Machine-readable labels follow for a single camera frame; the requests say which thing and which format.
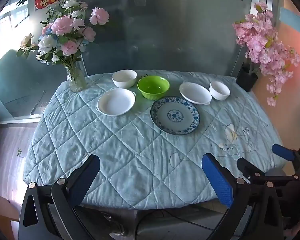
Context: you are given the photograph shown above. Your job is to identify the light blue quilted blanket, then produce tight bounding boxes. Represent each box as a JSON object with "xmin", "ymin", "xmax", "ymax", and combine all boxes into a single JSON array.
[{"xmin": 22, "ymin": 69, "xmax": 290, "ymax": 210}]

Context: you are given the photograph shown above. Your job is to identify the pink blossom branches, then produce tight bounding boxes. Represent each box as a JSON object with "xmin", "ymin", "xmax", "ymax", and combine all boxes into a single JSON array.
[{"xmin": 232, "ymin": 2, "xmax": 300, "ymax": 107}]

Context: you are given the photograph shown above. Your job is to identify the white dish with handles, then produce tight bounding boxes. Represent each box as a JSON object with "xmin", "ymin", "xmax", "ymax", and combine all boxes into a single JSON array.
[{"xmin": 96, "ymin": 88, "xmax": 136, "ymax": 117}]

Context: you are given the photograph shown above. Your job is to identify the blue patterned plate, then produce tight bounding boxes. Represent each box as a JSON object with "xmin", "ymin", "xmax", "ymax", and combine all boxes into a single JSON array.
[{"xmin": 150, "ymin": 96, "xmax": 200, "ymax": 135}]

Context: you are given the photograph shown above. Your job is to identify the white oval dish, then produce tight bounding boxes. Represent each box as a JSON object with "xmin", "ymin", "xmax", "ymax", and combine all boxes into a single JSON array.
[{"xmin": 179, "ymin": 82, "xmax": 212, "ymax": 105}]

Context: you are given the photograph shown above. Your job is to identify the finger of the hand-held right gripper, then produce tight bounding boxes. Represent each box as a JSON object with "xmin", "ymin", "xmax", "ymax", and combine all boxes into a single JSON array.
[
  {"xmin": 237, "ymin": 157, "xmax": 298, "ymax": 185},
  {"xmin": 272, "ymin": 144, "xmax": 300, "ymax": 170}
]

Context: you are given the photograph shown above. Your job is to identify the black flower pot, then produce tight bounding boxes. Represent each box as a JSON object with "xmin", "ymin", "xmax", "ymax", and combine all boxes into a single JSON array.
[{"xmin": 236, "ymin": 62, "xmax": 259, "ymax": 92}]

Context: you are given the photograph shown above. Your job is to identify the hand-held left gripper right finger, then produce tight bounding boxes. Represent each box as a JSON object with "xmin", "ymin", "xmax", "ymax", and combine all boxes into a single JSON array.
[{"xmin": 201, "ymin": 152, "xmax": 284, "ymax": 240}]

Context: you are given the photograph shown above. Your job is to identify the small white bowl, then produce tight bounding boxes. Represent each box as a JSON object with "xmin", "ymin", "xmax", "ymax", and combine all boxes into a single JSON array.
[{"xmin": 209, "ymin": 80, "xmax": 231, "ymax": 101}]

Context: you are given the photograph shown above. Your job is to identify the large white bowl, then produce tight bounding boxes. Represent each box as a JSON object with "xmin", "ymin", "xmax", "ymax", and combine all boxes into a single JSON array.
[{"xmin": 112, "ymin": 69, "xmax": 138, "ymax": 89}]

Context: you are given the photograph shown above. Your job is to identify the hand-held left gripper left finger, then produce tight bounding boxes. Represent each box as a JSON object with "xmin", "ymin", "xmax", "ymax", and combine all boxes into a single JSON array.
[{"xmin": 18, "ymin": 154, "xmax": 101, "ymax": 240}]

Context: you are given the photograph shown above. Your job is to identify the black cable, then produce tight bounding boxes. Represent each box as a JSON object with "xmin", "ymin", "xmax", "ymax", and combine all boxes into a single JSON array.
[{"xmin": 136, "ymin": 208, "xmax": 215, "ymax": 240}]

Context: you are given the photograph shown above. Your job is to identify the green bowl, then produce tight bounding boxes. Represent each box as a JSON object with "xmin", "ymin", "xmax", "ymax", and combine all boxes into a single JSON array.
[{"xmin": 137, "ymin": 75, "xmax": 170, "ymax": 100}]

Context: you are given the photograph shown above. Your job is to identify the wooden furniture edge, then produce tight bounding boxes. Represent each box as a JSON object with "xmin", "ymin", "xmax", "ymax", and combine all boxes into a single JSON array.
[{"xmin": 0, "ymin": 191, "xmax": 21, "ymax": 222}]

